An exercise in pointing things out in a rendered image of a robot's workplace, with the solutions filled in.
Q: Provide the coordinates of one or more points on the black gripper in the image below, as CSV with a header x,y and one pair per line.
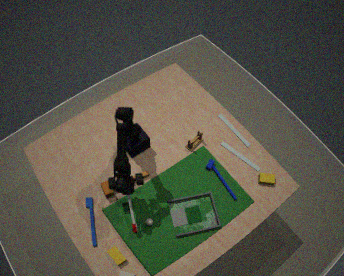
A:
x,y
139,179

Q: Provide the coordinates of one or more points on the green rectangular mat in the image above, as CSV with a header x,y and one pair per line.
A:
x,y
157,245

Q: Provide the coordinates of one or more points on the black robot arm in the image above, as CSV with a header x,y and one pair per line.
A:
x,y
121,163

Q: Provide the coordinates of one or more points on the yellow rectangular block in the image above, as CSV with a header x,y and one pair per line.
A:
x,y
116,255
266,179

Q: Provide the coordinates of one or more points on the pale grey flat bar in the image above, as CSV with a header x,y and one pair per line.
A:
x,y
245,142
246,160

